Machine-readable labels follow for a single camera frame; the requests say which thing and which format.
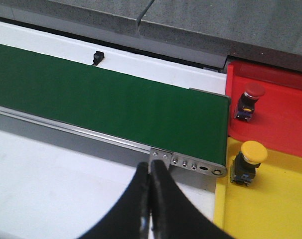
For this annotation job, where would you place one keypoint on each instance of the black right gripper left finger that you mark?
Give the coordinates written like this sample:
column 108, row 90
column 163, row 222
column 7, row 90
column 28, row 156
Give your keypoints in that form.
column 129, row 217

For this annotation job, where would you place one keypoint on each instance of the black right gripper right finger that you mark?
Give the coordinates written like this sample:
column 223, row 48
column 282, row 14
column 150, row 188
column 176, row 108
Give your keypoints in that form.
column 173, row 215

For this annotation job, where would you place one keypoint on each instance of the yellow mushroom push button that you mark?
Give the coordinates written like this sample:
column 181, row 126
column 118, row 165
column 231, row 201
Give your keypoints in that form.
column 248, row 159

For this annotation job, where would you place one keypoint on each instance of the red mushroom push button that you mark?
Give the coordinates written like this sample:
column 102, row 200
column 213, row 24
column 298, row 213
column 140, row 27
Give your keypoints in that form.
column 245, row 106

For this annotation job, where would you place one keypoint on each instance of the steel conveyor tail plate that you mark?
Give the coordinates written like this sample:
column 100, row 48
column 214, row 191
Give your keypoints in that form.
column 187, row 162

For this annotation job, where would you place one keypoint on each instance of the green conveyor belt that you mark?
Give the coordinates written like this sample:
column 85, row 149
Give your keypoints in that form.
column 181, row 120

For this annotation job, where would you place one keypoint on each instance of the yellow plastic tray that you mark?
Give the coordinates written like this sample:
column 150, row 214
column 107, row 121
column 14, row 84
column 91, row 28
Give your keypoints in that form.
column 269, row 208

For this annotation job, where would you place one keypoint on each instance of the red plastic tray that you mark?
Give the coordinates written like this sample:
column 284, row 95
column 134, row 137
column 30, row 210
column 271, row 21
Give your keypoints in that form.
column 277, row 120

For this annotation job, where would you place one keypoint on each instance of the black photoelectric sensor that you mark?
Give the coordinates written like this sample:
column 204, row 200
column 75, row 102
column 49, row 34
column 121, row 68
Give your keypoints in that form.
column 97, row 58

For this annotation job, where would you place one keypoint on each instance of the grey stone shelf left slab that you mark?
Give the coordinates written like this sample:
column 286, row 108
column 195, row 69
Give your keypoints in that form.
column 119, row 16

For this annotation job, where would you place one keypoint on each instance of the grey stone shelf slab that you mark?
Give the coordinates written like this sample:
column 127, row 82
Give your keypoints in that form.
column 119, row 16
column 264, row 31

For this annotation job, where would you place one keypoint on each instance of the grey stone shelf right slab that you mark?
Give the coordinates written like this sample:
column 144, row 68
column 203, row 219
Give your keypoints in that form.
column 264, row 31

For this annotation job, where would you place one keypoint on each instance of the aluminium conveyor side rail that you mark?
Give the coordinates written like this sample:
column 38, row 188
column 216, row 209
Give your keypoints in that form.
column 75, row 130

